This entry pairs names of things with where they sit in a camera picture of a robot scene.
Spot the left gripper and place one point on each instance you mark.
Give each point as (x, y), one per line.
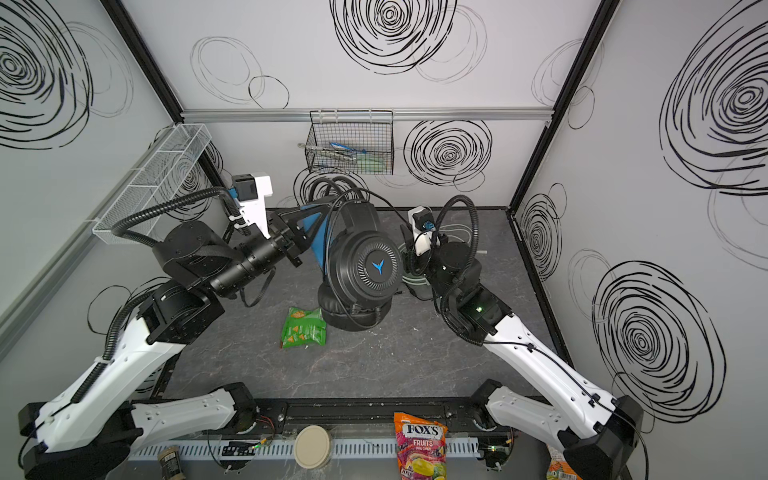
(287, 240)

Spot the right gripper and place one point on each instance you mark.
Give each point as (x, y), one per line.
(417, 274)

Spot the black blue headphones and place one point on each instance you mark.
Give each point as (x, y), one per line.
(360, 263)

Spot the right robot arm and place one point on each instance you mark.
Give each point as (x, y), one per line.
(478, 316)

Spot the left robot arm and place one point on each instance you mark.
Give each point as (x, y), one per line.
(96, 423)

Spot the mint green headphones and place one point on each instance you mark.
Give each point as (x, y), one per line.
(417, 285)

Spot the green item in basket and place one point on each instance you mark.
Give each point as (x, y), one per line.
(372, 163)

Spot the green snack bag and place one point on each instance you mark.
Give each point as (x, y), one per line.
(303, 327)

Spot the Fox's fruits candy bag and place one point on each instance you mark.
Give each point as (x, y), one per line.
(420, 447)

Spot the round beige lid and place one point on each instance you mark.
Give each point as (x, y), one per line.
(312, 447)

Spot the orange snack bag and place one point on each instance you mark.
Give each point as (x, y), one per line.
(559, 469)

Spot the small dark jar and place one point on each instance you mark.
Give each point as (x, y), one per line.
(170, 464)

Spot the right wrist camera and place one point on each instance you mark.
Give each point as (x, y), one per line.
(421, 220)

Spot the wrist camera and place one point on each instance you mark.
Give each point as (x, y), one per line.
(250, 193)
(421, 220)

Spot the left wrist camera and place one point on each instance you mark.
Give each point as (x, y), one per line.
(250, 193)

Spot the blue handled tool in basket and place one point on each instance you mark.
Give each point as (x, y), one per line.
(346, 150)

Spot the black wire basket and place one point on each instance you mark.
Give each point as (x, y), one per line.
(373, 136)

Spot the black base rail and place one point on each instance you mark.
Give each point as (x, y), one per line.
(360, 411)

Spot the white wire shelf basket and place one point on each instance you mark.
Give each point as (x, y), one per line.
(169, 169)

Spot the aluminium wall rail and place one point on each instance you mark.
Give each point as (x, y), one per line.
(290, 115)

